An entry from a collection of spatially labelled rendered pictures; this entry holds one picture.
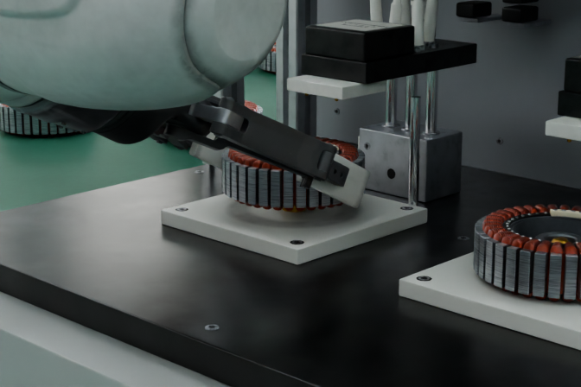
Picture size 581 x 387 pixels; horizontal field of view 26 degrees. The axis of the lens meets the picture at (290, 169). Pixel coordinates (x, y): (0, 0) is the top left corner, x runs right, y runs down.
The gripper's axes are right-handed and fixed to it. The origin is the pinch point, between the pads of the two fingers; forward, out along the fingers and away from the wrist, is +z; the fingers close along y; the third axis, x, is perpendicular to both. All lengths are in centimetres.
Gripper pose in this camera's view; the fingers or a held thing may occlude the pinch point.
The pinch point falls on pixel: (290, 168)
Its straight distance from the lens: 98.4
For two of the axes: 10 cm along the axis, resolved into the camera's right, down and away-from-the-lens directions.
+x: 3.3, -9.4, 1.2
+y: 7.2, 1.7, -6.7
